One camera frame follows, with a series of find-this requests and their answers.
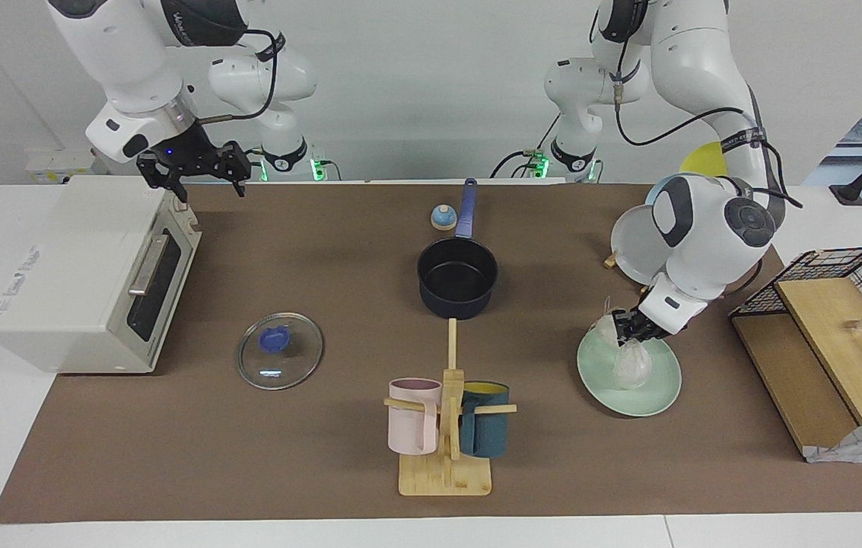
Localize clear plastic bag item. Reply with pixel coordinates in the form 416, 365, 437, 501
590, 297, 654, 390

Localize glass lid with blue knob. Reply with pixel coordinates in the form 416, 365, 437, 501
237, 312, 324, 390

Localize pale green plate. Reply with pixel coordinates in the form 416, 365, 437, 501
577, 321, 682, 418

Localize grey plate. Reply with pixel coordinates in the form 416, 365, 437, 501
611, 204, 675, 286

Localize yellow plate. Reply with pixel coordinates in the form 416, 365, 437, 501
679, 141, 728, 177

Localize cream toaster oven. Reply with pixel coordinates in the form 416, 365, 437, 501
0, 175, 203, 375

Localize dark teal mug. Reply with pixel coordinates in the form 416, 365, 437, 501
459, 381, 511, 459

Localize wooden mug tree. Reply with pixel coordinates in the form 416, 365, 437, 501
383, 318, 517, 497

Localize pink mug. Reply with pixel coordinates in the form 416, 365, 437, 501
388, 378, 444, 456

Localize brown table mat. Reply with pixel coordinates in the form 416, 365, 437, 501
0, 183, 862, 524

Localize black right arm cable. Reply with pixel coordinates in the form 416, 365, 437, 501
199, 29, 281, 124

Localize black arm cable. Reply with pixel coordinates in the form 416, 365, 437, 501
613, 46, 804, 210
199, 29, 281, 124

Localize white wall outlet box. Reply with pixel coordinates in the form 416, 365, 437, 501
25, 148, 108, 185

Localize wooden shelf with wire basket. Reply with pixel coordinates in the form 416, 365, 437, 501
729, 246, 862, 464

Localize dark pot with purple handle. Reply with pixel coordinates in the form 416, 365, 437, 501
417, 177, 500, 320

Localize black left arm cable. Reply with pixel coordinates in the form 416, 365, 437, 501
613, 46, 804, 210

